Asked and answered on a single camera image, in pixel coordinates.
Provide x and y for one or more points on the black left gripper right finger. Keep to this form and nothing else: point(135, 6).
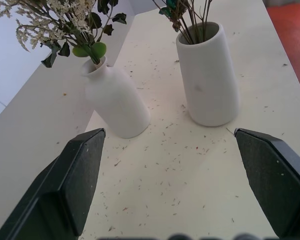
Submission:
point(272, 180)

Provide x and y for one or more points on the orange cloth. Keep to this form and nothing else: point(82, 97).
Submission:
point(293, 37)

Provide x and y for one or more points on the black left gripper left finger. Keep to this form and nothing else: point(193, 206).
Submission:
point(72, 180)

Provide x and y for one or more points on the white wide cylinder vase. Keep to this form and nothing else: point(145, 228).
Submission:
point(210, 82)

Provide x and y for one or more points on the cream dried flower bouquet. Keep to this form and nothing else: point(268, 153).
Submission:
point(65, 27)

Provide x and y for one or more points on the white narrow-neck bottle vase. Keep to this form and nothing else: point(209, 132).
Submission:
point(117, 100)

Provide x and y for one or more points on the dark stemmed flower bouquet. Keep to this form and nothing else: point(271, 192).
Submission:
point(190, 17)

